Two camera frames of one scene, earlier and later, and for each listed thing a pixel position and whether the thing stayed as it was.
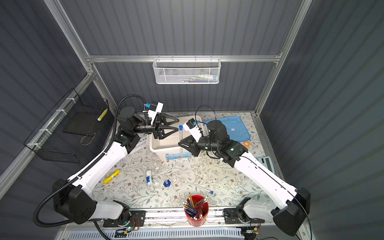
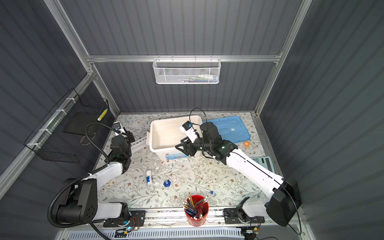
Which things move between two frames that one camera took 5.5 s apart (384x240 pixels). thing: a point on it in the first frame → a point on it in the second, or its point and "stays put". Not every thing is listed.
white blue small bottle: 148,177 stays put
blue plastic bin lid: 236,129 stays put
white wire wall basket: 187,71 stays put
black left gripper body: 144,128 → 128,140
